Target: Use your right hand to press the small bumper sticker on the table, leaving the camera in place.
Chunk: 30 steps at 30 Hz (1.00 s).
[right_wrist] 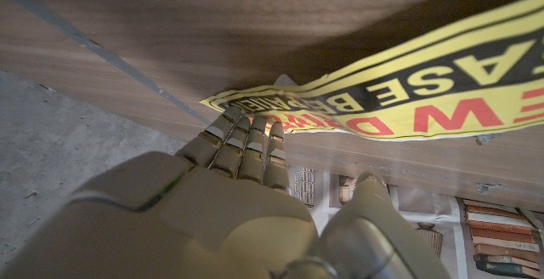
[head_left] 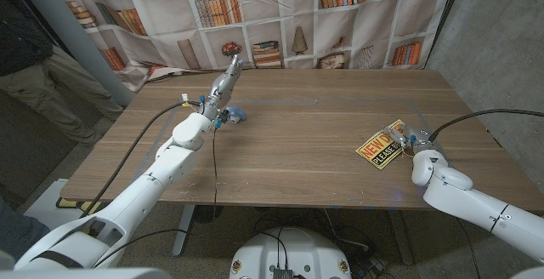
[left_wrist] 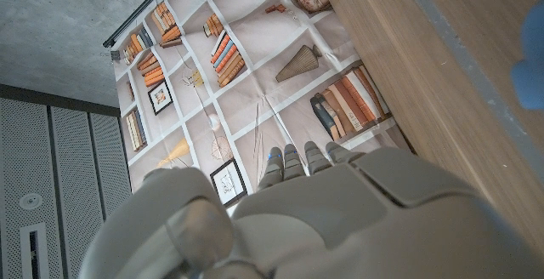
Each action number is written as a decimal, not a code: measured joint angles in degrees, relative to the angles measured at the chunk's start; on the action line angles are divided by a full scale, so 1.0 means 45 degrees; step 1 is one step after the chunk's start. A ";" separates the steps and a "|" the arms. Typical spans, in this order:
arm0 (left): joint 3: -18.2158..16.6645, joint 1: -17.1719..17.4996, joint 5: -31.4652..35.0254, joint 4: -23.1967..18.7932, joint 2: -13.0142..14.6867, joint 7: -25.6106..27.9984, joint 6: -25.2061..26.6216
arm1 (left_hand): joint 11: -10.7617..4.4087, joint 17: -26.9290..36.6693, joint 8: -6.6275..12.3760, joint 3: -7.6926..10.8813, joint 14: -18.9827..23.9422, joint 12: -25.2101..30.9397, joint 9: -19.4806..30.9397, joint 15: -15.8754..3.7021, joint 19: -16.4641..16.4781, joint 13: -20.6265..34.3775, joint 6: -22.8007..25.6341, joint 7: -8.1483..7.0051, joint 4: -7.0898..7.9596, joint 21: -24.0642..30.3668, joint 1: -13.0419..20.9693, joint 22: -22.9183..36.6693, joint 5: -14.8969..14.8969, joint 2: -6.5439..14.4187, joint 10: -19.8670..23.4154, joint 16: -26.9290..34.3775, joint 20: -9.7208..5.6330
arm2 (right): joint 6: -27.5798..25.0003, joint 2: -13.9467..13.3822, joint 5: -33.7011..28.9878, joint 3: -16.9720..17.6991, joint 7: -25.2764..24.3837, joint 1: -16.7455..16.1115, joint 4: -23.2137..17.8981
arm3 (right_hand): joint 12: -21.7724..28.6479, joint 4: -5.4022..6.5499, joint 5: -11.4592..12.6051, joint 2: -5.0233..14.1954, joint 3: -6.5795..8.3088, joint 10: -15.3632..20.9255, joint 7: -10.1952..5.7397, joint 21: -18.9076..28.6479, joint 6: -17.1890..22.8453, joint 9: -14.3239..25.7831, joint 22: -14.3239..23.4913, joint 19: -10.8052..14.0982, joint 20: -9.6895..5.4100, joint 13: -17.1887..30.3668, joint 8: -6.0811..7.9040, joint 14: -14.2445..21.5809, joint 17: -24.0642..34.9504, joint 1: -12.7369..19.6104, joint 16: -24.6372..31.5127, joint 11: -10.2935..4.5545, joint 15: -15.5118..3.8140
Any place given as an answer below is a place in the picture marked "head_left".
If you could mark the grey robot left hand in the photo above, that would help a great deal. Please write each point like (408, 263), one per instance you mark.
(222, 88)

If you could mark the printed bookshelf backdrop cloth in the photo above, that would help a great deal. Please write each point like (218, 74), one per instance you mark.
(272, 19)

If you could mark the white table leg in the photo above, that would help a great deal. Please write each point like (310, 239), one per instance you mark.
(183, 228)

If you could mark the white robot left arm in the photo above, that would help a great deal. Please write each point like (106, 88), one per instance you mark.
(144, 189)

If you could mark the person in blue jeans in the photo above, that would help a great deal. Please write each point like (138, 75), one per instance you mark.
(19, 232)

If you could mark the white robot torso base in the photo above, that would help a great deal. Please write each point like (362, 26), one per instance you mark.
(293, 253)

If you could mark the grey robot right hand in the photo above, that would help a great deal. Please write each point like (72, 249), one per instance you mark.
(418, 136)

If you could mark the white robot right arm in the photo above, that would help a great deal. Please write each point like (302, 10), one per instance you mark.
(467, 202)

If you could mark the person in dark top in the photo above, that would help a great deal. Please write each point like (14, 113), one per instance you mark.
(25, 36)

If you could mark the grey table leg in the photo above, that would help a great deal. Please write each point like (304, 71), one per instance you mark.
(401, 236)

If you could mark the yellow new driver bumper sticker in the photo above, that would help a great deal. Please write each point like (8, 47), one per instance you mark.
(376, 149)

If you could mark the small blue toy camera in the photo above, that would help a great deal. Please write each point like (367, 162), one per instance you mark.
(238, 113)

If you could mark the white floor platform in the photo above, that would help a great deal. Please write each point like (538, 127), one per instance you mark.
(47, 198)

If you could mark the black backdrop stand pole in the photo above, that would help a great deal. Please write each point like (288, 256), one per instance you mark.
(446, 15)

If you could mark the grey column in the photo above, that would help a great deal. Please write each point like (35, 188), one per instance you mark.
(81, 36)

